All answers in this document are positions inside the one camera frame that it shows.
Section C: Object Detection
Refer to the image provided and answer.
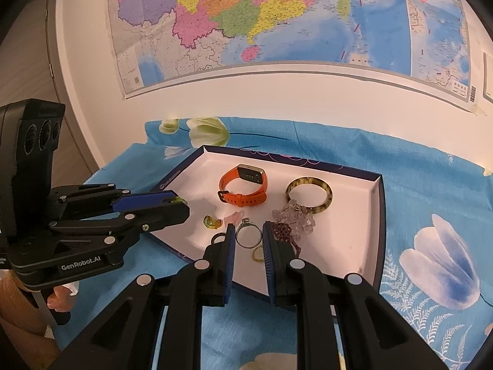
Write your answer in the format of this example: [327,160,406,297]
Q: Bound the green pendant keychain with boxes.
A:
[170,196,187,205]

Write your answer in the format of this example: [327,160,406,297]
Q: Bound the yellow bead charm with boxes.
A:
[203,216,223,230]

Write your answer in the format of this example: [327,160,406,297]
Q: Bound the pink hair clip ring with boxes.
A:
[224,211,263,250]

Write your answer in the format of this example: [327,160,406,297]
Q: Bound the clear crystal bead bracelet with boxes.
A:
[271,199,317,236]

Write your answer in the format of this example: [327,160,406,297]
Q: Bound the dark red lace choker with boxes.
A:
[271,222,302,258]

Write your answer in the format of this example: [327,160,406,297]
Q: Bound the left forearm sleeve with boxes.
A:
[1,271,60,369]

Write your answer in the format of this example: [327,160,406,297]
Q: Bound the dark blue jewelry tray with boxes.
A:
[153,146,386,298]

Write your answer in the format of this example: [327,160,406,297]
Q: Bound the left hand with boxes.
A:
[47,282,79,312]

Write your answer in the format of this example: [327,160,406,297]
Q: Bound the wooden door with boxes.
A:
[1,0,99,186]

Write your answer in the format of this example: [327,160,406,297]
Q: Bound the orange smart watch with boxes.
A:
[217,164,268,207]

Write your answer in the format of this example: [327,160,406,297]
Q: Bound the tortoiseshell bangle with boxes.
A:
[285,176,333,215]

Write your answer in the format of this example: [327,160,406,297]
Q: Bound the blue floral bedsheet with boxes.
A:
[54,117,492,369]

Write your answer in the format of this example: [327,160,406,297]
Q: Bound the wall map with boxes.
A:
[107,0,475,111]

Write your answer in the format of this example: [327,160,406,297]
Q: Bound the white wall sockets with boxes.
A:
[483,53,493,103]

